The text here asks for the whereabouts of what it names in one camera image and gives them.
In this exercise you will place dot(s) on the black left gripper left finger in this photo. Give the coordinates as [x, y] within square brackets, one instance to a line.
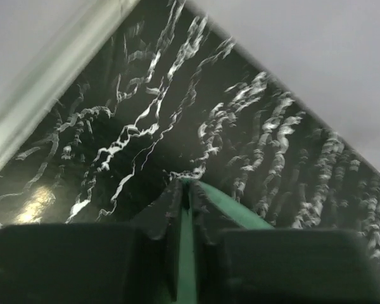
[126, 262]

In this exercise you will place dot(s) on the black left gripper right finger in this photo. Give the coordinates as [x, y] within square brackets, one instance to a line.
[244, 261]

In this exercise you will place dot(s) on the dark green cloth napkin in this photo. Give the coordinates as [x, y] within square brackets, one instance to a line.
[190, 247]

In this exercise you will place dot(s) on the aluminium frame rail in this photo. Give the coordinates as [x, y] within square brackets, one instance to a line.
[30, 97]

